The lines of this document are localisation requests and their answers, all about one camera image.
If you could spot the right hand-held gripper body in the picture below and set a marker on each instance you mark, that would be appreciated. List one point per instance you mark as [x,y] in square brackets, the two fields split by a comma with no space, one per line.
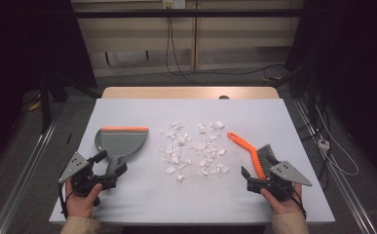
[285,174]

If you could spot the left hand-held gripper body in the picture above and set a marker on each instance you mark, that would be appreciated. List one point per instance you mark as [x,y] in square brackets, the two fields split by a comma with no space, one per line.
[79,175]

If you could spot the grey dustpan with orange edge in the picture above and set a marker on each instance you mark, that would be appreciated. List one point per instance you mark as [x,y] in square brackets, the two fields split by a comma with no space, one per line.
[121,143]

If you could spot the pile of white paper scraps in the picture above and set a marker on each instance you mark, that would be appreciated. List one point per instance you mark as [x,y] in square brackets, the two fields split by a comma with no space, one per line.
[179,152]

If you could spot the person's left hand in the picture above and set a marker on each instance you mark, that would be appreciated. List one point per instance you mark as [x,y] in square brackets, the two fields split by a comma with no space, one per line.
[79,206]

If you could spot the person's right hand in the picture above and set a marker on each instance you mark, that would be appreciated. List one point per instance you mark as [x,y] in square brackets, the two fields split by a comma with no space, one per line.
[285,207]

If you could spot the white table mat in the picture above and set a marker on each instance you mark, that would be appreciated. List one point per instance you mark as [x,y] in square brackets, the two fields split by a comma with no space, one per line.
[163,201]

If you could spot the black metal stand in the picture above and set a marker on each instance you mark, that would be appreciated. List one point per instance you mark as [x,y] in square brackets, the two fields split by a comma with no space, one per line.
[45,107]

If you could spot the small yellow object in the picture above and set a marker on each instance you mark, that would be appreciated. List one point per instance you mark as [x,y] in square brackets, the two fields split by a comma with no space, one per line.
[35,106]

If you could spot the black curtain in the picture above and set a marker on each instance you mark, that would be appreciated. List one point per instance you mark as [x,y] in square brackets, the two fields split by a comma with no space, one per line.
[355,65]
[23,48]

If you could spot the aluminium floor rail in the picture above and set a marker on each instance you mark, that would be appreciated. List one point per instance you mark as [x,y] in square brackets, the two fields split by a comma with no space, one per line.
[23,175]
[345,188]

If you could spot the white wall outlet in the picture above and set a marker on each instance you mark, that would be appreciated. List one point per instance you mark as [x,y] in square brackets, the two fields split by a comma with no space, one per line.
[173,4]

